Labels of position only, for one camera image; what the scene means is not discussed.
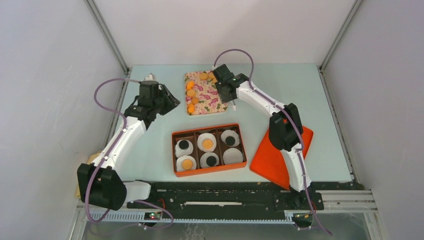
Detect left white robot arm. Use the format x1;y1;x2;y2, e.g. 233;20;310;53
77;74;180;211

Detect white paper cup back-left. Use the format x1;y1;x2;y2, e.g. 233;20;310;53
174;139;194;158

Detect black cookie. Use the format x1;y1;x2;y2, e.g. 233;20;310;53
224;135;237;147
206;155;218;167
178;139;190;150

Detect tan cloth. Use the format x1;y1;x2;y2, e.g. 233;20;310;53
75;151;101;199

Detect metal tongs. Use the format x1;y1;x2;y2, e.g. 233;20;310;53
231;100;237;111

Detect floral tray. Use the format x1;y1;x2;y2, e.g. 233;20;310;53
184;70;228;116

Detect round orange cookie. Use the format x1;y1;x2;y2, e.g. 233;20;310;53
191;96;199;105
199;72;209;80
208;71;215;79
202;139;215;150
186;89;196;98
181;159;194;171

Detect white paper cup back-right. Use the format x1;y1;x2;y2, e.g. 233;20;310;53
220;129;240;147

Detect white paper cup front-left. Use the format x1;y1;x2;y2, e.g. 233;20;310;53
175;155;197;172

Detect orange tin box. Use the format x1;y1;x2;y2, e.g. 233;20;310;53
171;123;248;177

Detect white paper cup back-middle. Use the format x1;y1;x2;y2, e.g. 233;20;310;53
197;133;217;153

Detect orange tin lid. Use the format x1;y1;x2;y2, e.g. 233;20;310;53
249;125;315;191

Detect white paper cup front-middle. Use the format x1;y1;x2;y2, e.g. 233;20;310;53
199;152;219;169

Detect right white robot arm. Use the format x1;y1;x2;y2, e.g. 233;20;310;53
212;64;312;209

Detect white paper cup front-right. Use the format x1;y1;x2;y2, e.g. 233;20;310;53
222;147;244;165

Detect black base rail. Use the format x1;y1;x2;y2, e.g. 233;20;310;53
146;181;324;220

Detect orange fish cookie top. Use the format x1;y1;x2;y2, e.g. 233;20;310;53
185;80;195;91

